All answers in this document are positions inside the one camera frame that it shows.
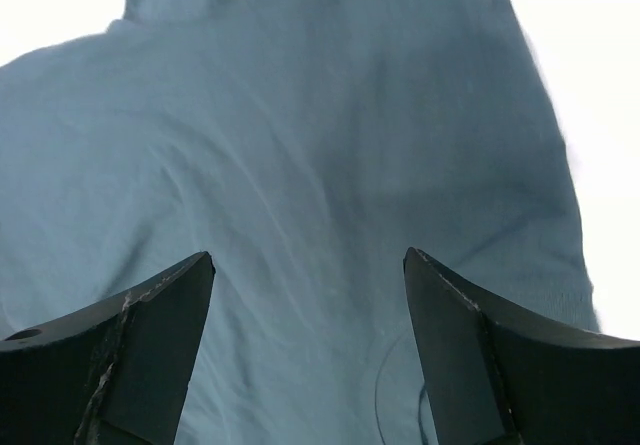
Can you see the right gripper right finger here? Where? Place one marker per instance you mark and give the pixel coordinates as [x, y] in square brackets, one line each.
[497, 373]

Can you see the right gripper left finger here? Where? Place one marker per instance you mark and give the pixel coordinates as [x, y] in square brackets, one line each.
[114, 372]

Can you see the blue t-shirt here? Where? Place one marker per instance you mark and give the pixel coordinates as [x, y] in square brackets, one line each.
[306, 145]

